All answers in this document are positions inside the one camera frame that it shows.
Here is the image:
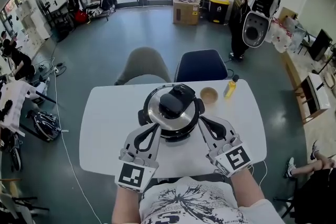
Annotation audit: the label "grey chair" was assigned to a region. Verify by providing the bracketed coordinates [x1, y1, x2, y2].
[114, 46, 173, 86]

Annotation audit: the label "white plastic bags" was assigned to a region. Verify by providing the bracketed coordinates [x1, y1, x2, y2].
[267, 15, 308, 54]

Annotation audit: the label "dark blue chair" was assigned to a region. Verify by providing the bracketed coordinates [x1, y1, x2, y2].
[173, 48, 229, 83]

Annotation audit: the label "black box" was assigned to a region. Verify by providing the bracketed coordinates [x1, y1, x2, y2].
[308, 28, 333, 62]

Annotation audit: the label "wooden bowl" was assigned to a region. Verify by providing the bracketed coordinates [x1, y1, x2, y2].
[199, 87, 219, 104]

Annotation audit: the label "black and white helmet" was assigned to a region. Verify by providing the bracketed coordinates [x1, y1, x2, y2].
[31, 111, 63, 143]

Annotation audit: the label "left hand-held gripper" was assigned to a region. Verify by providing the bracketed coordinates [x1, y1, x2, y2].
[114, 123, 162, 194]

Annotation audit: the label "person's left forearm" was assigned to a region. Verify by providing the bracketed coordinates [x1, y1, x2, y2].
[111, 185, 143, 224]

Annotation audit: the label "large cardboard box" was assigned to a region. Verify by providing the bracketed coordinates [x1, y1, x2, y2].
[172, 0, 202, 26]

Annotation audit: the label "person's right forearm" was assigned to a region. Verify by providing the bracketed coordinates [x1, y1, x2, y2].
[230, 167, 266, 208]

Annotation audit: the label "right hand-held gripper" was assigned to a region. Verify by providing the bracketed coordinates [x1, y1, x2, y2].
[197, 115, 254, 178]

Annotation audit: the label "red bag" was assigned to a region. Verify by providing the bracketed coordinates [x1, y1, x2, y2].
[74, 8, 89, 24]

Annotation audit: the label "person's white printed shirt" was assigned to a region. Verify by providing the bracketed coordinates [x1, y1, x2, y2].
[138, 176, 278, 224]

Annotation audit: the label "yellow bottle with black cap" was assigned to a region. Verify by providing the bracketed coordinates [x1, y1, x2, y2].
[223, 74, 240, 99]

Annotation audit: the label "white floor cable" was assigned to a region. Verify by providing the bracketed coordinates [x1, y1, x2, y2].
[51, 56, 103, 224]

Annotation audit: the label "wooden shelf unit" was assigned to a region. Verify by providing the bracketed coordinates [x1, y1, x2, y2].
[293, 72, 332, 125]

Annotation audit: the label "black bin with yellow lid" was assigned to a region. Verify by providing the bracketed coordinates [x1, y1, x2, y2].
[207, 0, 231, 25]

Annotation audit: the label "white side table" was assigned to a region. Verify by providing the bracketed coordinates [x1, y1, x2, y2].
[0, 79, 40, 137]

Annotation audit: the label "steel rice cooker lid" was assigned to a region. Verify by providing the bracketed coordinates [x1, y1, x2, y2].
[145, 83, 200, 124]

